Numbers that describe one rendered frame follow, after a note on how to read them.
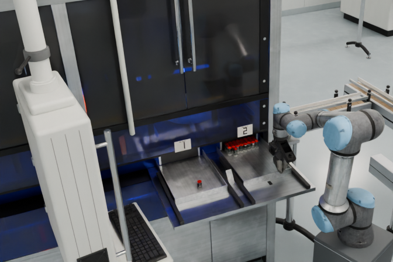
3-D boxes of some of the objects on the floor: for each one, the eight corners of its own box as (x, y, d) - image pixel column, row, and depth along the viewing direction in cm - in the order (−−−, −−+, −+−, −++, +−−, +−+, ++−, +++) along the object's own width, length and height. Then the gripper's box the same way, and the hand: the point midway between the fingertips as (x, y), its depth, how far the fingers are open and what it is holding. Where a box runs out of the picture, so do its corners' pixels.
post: (261, 258, 300) (265, -101, 200) (269, 255, 301) (277, -102, 202) (265, 265, 294) (272, -100, 195) (274, 262, 296) (285, -101, 196)
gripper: (283, 127, 224) (283, 164, 234) (266, 131, 222) (266, 168, 232) (293, 135, 217) (291, 173, 227) (275, 140, 215) (275, 178, 225)
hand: (282, 172), depth 226 cm, fingers closed, pressing on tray
